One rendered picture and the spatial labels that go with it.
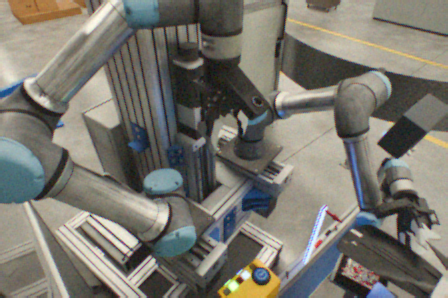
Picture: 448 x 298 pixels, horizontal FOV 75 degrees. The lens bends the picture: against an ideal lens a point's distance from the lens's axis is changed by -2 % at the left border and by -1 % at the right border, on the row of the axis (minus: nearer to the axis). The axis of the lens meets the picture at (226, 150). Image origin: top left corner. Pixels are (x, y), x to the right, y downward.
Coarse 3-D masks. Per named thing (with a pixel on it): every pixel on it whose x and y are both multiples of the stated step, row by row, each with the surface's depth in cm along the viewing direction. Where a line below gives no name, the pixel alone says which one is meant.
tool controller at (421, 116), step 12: (432, 96) 126; (420, 108) 119; (432, 108) 121; (444, 108) 122; (408, 120) 114; (420, 120) 114; (432, 120) 116; (396, 132) 120; (408, 132) 116; (420, 132) 113; (384, 144) 126; (396, 144) 122; (408, 144) 118; (396, 156) 125
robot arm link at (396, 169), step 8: (392, 160) 102; (400, 160) 101; (384, 168) 104; (392, 168) 99; (400, 168) 98; (408, 168) 98; (392, 176) 97; (400, 176) 95; (408, 176) 95; (384, 184) 102
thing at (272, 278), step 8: (256, 264) 87; (240, 272) 85; (248, 272) 85; (272, 272) 85; (232, 280) 83; (248, 280) 83; (272, 280) 83; (280, 280) 83; (224, 288) 81; (240, 288) 81; (248, 288) 81; (256, 288) 81; (264, 288) 81; (272, 288) 81; (224, 296) 80; (232, 296) 80; (240, 296) 80; (248, 296) 80; (256, 296) 80; (264, 296) 80; (272, 296) 85
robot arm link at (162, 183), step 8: (152, 176) 88; (160, 176) 88; (168, 176) 88; (176, 176) 87; (144, 184) 85; (152, 184) 85; (160, 184) 85; (168, 184) 85; (176, 184) 85; (152, 192) 83; (160, 192) 83; (168, 192) 84; (176, 192) 85
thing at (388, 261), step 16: (368, 224) 91; (368, 240) 82; (384, 240) 83; (352, 256) 76; (368, 256) 77; (384, 256) 77; (400, 256) 77; (416, 256) 78; (384, 272) 73; (400, 272) 73; (416, 272) 73; (432, 272) 73; (400, 288) 70; (416, 288) 70; (432, 288) 70
